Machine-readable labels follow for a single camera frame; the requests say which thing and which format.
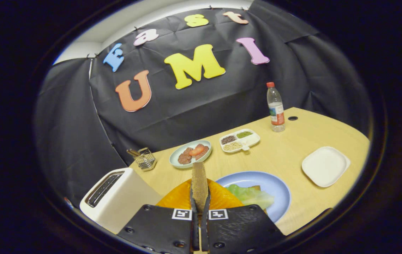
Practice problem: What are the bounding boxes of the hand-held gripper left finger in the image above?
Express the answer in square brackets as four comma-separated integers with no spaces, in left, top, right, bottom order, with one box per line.
[117,178,201,254]

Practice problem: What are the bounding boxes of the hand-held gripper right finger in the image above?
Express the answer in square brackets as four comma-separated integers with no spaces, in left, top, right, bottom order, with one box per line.
[201,179,286,254]

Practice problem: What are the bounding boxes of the green lettuce leaf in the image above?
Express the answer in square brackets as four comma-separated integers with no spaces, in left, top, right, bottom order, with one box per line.
[226,183,275,211]

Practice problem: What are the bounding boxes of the brown bread slice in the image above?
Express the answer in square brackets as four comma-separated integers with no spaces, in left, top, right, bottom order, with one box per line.
[191,162,209,216]

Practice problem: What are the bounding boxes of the white toaster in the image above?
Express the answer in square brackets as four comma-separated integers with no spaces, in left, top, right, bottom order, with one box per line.
[79,168,162,235]

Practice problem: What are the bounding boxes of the blue round plate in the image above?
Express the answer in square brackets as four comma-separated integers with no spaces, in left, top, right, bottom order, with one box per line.
[215,171,291,223]

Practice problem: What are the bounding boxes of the pale green round plate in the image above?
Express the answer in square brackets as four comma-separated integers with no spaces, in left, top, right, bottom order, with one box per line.
[169,140,212,169]

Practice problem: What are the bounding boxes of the brown meat slice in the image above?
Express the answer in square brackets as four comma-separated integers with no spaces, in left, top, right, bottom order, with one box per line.
[178,147,193,165]
[194,144,210,161]

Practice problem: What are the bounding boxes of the white divided dish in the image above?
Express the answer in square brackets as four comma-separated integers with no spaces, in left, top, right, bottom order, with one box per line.
[220,128,261,153]

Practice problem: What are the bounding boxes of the white square plate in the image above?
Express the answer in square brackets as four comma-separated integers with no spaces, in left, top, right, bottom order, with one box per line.
[301,146,351,188]

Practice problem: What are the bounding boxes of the clear plastic water bottle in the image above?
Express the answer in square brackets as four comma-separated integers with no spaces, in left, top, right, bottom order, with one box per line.
[266,82,286,133]

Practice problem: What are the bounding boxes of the black backdrop cloth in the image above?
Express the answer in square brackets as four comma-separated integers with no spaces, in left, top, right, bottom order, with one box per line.
[33,0,371,208]

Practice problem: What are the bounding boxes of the wire mesh holder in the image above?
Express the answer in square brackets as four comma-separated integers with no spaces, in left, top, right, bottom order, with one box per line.
[134,147,157,172]

